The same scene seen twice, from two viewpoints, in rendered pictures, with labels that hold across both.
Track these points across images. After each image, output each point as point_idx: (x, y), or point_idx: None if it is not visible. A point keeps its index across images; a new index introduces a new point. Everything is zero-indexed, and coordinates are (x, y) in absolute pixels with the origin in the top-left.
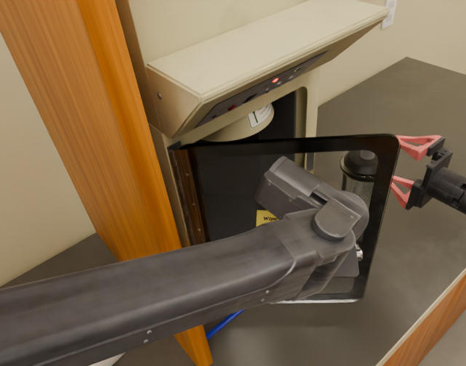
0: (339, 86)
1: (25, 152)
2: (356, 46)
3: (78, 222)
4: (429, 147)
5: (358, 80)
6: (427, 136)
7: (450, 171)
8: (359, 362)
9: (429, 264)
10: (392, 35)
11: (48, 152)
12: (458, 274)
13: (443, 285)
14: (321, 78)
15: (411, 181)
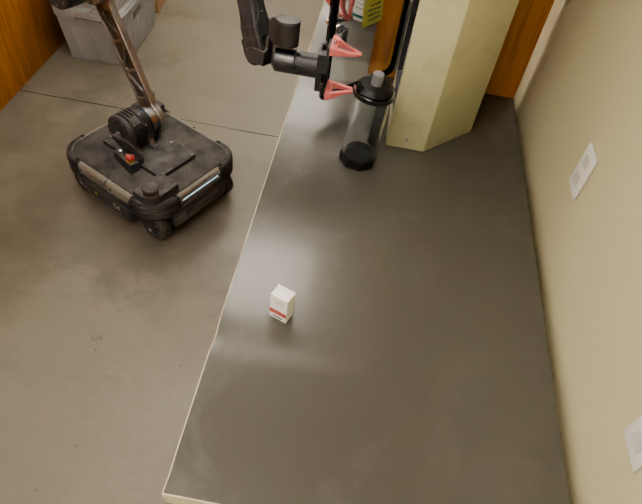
0: (567, 363)
1: (555, 4)
2: (605, 364)
3: (525, 82)
4: (332, 38)
5: (571, 420)
6: (339, 50)
7: (312, 56)
8: (301, 97)
9: (294, 159)
10: (622, 499)
11: (554, 17)
12: (273, 160)
13: (279, 149)
14: (575, 300)
15: (335, 92)
